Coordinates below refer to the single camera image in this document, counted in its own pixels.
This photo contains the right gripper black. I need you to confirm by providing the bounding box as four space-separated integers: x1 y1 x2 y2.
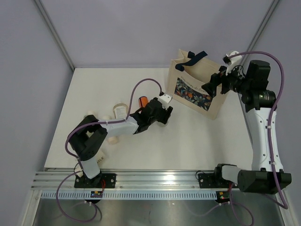
202 61 251 98

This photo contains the orange blue spray bottle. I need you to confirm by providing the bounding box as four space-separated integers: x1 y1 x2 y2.
138 96 149 108

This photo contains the beige canvas tote bag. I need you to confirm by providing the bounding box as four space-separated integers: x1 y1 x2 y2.
166 49 227 120

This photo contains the clear amber liquid bottle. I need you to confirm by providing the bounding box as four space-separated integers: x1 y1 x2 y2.
113 103 129 119

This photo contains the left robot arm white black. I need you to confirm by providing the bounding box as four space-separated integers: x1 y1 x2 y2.
65 94 173 188

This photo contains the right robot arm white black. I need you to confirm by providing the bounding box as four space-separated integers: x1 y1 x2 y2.
202 60 292 194

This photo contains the pale bottle under left arm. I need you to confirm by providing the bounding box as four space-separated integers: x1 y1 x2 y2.
85 110 96 117

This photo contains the cream tube bottle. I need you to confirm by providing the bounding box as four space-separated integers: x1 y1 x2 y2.
102 115 119 145

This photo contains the cream bottle with lettering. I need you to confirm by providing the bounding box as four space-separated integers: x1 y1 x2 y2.
75 154 106 167

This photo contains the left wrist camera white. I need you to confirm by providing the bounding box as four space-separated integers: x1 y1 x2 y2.
158 93 172 106

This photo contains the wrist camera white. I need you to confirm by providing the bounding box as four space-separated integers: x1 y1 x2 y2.
223 51 242 76
158 93 172 106

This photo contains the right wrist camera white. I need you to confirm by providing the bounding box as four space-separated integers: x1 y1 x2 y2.
223 51 242 76

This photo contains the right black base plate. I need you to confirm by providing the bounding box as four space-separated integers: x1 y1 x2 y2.
195 170 233 189

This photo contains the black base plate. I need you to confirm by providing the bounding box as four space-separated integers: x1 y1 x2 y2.
195 170 233 189
74 173 117 188

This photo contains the right aluminium frame post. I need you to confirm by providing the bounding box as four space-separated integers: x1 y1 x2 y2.
246 0 281 52

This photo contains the aluminium frame post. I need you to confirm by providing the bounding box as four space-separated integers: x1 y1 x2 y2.
32 0 76 72
246 0 281 52

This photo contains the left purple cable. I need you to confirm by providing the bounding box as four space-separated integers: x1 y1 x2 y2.
56 78 165 222

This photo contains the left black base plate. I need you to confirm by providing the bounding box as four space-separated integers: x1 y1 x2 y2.
74 173 117 188

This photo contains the aluminium mounting rail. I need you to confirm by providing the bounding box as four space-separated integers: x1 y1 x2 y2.
31 169 227 191

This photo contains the white slotted cable duct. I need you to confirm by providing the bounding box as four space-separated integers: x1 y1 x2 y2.
41 190 217 200

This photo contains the left aluminium frame post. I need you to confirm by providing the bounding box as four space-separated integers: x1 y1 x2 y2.
32 0 76 72

